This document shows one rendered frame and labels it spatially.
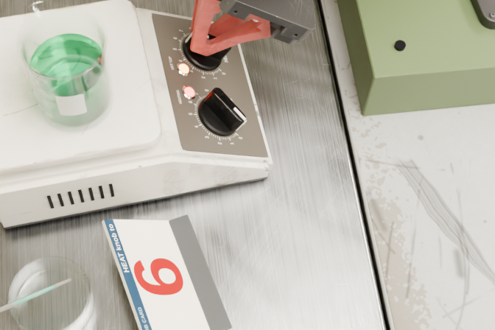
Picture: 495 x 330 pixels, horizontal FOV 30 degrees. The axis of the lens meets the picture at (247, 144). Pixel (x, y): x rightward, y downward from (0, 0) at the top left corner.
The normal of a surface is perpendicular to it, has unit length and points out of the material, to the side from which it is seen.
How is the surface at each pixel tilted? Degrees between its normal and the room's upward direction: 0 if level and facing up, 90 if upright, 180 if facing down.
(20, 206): 90
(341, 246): 0
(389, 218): 0
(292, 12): 29
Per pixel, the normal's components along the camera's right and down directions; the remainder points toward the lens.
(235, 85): 0.52, -0.51
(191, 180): 0.23, 0.86
